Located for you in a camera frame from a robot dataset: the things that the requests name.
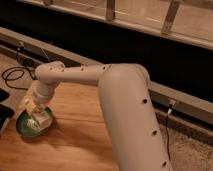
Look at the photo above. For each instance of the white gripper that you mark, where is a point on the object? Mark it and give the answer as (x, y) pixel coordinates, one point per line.
(38, 97)

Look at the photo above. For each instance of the white plastic bottle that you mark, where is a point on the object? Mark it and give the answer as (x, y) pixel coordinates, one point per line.
(42, 123)

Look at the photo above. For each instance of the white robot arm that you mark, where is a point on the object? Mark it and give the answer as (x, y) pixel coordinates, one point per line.
(126, 106)

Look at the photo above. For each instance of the green ceramic bowl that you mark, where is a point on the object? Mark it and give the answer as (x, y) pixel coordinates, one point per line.
(27, 127)

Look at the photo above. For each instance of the black device at left edge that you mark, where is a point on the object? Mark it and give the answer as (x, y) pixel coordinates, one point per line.
(6, 113)

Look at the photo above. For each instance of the wooden cutting board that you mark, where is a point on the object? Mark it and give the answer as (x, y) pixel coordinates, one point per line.
(77, 140)

